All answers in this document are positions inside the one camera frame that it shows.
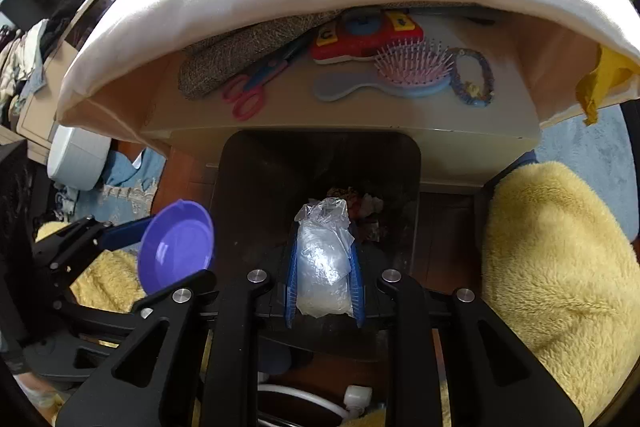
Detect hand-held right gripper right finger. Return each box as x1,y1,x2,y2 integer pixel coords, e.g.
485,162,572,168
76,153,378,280
348,239,585,427

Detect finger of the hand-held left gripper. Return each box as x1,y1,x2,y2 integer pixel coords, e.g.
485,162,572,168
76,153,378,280
50,297,151,343
32,216,151,270

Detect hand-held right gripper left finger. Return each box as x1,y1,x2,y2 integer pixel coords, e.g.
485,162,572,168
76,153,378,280
55,237,301,427

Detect clear plastic bag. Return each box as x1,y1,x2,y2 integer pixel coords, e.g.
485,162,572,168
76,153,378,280
293,198,357,319

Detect purple plastic plate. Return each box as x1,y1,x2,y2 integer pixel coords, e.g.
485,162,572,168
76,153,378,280
137,200,217,295

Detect black trash bin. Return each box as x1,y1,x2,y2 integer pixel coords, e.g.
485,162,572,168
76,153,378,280
207,129,423,363

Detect person's left forearm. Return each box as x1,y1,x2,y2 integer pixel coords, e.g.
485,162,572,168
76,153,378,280
0,317,66,413

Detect blue denim garment with lace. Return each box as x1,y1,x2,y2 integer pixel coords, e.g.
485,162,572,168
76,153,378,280
65,147,166,228

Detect pile of crumpled litter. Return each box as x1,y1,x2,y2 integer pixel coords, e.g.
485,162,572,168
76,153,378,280
325,187,386,243

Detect white round container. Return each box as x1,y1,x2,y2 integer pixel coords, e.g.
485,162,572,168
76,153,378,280
47,124,112,192

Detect wooden low cabinet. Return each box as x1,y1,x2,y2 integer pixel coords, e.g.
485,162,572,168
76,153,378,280
17,0,173,152

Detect cream table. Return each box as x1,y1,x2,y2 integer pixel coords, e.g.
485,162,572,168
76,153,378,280
140,7,543,188

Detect pile of clothes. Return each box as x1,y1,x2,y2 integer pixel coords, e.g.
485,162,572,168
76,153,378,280
0,19,66,118

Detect yellow fluffy blanket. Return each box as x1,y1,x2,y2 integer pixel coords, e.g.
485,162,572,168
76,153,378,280
35,162,640,427

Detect pink and blue hairbrush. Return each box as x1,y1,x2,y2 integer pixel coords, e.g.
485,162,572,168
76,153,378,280
314,38,457,102

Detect grey woven bag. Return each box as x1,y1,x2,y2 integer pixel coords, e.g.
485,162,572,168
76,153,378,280
178,11,326,100

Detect blue grey rug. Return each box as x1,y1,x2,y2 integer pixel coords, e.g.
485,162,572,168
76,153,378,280
530,107,640,243

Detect white power cable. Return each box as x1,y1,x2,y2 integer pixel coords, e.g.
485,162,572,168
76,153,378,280
257,384,373,427

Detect pink handled scissors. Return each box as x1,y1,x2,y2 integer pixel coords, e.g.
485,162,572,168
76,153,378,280
222,34,311,122

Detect red toy camera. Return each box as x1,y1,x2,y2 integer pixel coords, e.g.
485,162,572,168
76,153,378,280
309,9,426,66

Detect blue beaded bracelet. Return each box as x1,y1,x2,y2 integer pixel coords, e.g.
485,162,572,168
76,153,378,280
445,47,496,106

